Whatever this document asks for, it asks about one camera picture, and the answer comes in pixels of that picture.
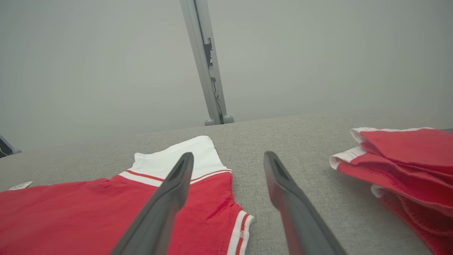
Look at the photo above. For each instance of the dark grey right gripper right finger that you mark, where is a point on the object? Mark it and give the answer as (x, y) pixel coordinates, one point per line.
(297, 216)

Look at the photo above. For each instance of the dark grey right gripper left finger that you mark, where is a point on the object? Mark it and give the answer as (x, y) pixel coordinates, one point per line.
(159, 216)

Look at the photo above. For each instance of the red and white jersey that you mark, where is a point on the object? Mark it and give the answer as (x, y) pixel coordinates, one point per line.
(70, 216)

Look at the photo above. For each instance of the red shorts with white trim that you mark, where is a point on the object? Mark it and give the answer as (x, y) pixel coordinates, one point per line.
(410, 159)

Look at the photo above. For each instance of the grey metal post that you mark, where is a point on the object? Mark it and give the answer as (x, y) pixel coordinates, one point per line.
(198, 53)
(6, 147)

